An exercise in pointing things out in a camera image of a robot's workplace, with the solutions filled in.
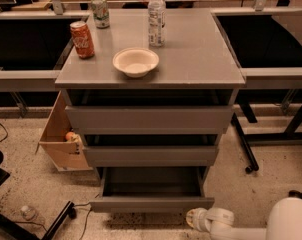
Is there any cardboard box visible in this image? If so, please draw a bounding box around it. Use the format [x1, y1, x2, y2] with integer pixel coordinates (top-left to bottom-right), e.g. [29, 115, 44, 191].
[39, 93, 91, 171]

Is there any black floor stand leg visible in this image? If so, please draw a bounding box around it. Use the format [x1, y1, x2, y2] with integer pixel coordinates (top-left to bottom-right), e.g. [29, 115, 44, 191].
[0, 201, 76, 240]

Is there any black cable on floor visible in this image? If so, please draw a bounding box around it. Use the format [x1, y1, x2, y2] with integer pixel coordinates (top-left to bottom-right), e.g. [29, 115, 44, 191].
[73, 193, 101, 240]

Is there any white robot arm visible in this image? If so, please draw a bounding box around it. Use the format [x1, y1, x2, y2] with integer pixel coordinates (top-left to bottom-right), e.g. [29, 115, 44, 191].
[186, 197, 302, 240]

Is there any grey middle drawer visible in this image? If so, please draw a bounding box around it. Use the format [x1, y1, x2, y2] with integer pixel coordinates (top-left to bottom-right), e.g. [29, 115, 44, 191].
[84, 134, 218, 167]

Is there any yellow white gripper body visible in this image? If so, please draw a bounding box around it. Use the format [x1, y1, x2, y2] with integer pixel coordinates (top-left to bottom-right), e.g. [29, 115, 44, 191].
[186, 208, 208, 232]

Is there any black caster wheel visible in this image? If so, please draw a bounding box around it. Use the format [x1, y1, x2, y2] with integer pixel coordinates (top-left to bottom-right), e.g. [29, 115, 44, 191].
[288, 190, 302, 199]

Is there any green white soda can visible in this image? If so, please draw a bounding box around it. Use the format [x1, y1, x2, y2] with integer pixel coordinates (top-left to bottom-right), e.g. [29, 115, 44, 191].
[91, 0, 110, 28]

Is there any grey top drawer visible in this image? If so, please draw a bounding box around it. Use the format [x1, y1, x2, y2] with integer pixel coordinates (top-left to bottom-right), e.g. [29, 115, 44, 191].
[65, 105, 233, 134]

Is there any plastic bottle on floor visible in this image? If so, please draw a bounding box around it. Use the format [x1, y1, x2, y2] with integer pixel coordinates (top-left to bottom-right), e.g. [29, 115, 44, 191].
[20, 205, 38, 221]

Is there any orange soda can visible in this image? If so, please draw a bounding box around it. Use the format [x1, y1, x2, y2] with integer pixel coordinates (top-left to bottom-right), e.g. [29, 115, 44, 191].
[70, 21, 94, 59]

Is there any orange fruit in box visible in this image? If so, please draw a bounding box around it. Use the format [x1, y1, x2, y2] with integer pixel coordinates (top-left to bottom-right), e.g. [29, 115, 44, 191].
[65, 131, 75, 141]

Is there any grey drawer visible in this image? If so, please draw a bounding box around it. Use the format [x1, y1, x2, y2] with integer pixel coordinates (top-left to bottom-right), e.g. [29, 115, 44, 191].
[84, 134, 218, 167]
[65, 105, 233, 134]
[90, 166, 214, 213]

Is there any grey drawer cabinet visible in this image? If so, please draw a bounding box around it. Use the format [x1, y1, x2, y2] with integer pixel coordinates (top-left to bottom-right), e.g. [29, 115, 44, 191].
[54, 7, 247, 177]

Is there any clear plastic water bottle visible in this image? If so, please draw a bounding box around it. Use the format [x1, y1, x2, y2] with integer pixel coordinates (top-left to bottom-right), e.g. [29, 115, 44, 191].
[148, 0, 166, 47]

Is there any black table leg with caster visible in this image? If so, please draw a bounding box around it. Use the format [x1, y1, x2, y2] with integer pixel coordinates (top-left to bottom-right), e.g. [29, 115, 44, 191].
[231, 114, 259, 174]

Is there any grey bottom drawer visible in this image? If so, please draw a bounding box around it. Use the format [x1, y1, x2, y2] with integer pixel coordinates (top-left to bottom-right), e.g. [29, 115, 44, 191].
[90, 166, 214, 213]

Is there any white paper bowl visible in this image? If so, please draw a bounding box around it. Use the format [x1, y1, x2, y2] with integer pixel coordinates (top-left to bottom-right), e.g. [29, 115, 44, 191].
[113, 48, 159, 78]

